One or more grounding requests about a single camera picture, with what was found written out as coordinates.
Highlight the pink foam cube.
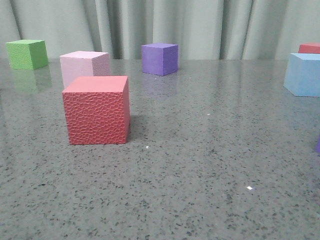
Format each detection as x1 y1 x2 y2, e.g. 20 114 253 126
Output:
59 51 110 88

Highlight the purple cube at edge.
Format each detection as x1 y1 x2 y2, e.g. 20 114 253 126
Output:
315 135 320 153

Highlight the purple foam cube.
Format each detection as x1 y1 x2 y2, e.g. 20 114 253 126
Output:
141 43 179 76

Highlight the far red foam cube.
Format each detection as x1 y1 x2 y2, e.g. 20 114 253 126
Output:
298 42 320 54

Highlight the green foam cube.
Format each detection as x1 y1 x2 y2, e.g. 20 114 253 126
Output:
5 39 49 70

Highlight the grey-green curtain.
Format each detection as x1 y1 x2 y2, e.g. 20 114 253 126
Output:
0 0 320 60

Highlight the large red foam cube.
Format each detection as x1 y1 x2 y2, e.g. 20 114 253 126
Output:
62 75 130 145

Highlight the light blue foam cube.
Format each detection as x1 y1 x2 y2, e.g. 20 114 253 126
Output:
283 53 320 97

